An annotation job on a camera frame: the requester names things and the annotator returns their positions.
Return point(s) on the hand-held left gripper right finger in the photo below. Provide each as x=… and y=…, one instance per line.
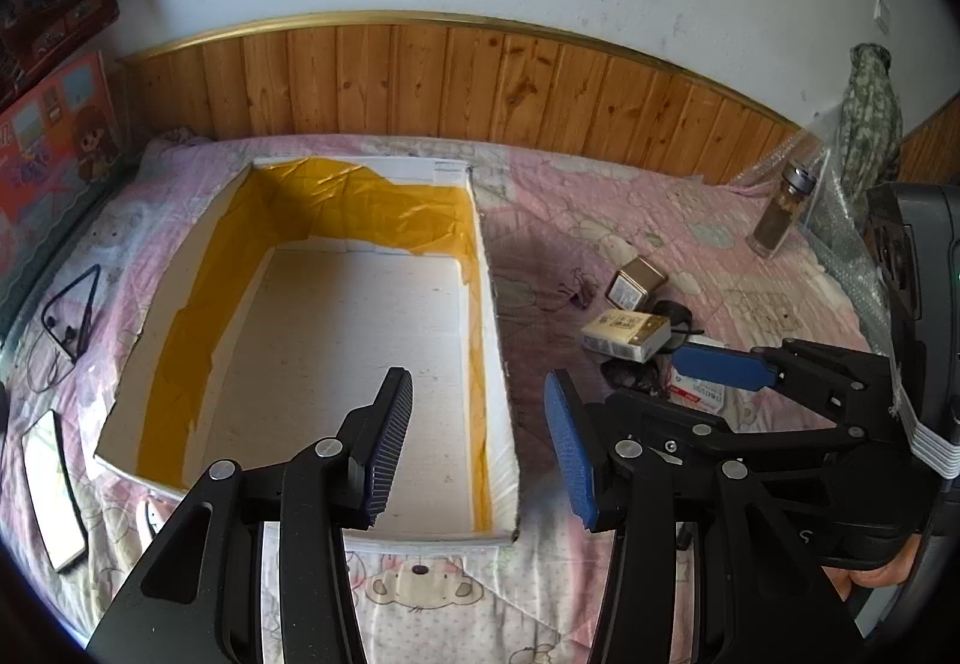
x=570, y=454

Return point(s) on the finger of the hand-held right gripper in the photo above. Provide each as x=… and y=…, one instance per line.
x=720, y=365
x=675, y=420

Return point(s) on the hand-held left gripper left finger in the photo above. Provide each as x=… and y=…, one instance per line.
x=390, y=439

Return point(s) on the white eraser red label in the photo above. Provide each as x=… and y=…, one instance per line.
x=697, y=395

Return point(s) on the beige tissue packet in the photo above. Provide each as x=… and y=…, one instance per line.
x=622, y=334

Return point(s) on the white foam box yellow tape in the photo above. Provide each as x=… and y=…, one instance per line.
x=337, y=304

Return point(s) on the person's right hand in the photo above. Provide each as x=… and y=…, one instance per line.
x=870, y=581

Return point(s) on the gold metal tin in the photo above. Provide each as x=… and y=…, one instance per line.
x=637, y=281

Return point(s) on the black binder clip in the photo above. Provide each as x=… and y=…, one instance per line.
x=581, y=289

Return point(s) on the glass bottle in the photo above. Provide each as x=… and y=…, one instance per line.
x=780, y=214

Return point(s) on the pink printed blanket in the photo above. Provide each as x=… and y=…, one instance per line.
x=600, y=214

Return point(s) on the camouflage cloth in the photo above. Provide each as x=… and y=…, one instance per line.
x=870, y=117

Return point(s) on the black neckband earphones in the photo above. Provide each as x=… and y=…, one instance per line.
x=88, y=308

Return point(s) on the black smartphone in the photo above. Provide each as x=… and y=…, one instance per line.
x=52, y=491

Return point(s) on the white wall switch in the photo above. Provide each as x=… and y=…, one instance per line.
x=883, y=15

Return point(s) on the wooden wall panel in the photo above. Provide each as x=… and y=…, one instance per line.
x=450, y=79

